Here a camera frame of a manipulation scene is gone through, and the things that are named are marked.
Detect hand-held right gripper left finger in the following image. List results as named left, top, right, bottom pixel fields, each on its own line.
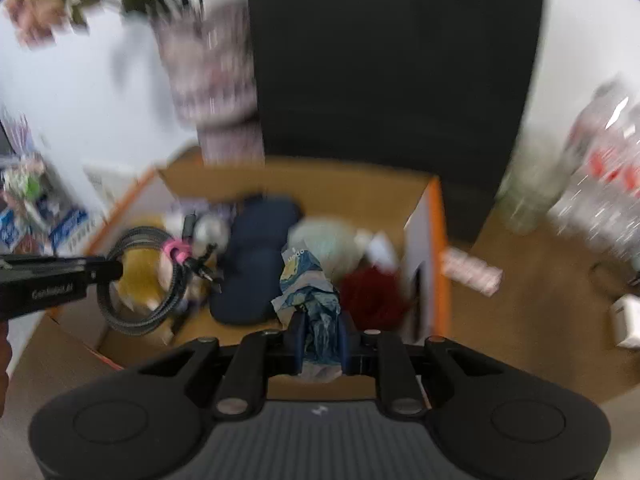
left=137, top=312, right=307, bottom=420

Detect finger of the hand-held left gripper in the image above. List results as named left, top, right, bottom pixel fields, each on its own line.
left=0, top=256, right=123, bottom=283

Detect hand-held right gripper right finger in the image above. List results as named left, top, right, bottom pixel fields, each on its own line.
left=337, top=310, right=506, bottom=420

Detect yellow plush toy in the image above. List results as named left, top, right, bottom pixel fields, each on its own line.
left=112, top=247, right=201, bottom=318

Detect blue patterned packet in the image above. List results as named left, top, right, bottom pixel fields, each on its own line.
left=271, top=245, right=343, bottom=383

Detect red rose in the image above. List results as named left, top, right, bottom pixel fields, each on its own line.
left=340, top=266, right=408, bottom=333

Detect braided cable with pink tie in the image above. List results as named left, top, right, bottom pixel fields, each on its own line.
left=97, top=226, right=221, bottom=336

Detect dark blue cloth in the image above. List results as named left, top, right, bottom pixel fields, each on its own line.
left=209, top=195, right=306, bottom=326

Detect iridescent bubble wrap bag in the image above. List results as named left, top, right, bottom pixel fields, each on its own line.
left=289, top=216, right=373, bottom=281

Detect white round jar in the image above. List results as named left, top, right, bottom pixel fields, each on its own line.
left=356, top=230, right=401, bottom=268

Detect purple knitted pouch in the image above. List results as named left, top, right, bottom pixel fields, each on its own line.
left=172, top=199, right=236, bottom=221

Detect red cardboard box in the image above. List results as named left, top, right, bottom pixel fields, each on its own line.
left=5, top=162, right=453, bottom=436

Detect blue and white boxes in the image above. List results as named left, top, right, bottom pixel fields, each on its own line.
left=47, top=207, right=91, bottom=252

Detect pink patterned packet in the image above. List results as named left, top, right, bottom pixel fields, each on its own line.
left=442, top=247, right=503, bottom=295

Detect clear glass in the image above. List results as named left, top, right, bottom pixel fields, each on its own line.
left=495, top=160, right=566, bottom=233

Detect white power adapter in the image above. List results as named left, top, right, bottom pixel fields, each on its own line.
left=609, top=294, right=640, bottom=350

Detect shrink-wrapped water bottle pack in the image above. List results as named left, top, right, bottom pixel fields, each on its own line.
left=547, top=77, right=640, bottom=271

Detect thin black cable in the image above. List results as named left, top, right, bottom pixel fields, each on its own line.
left=590, top=259, right=640, bottom=291

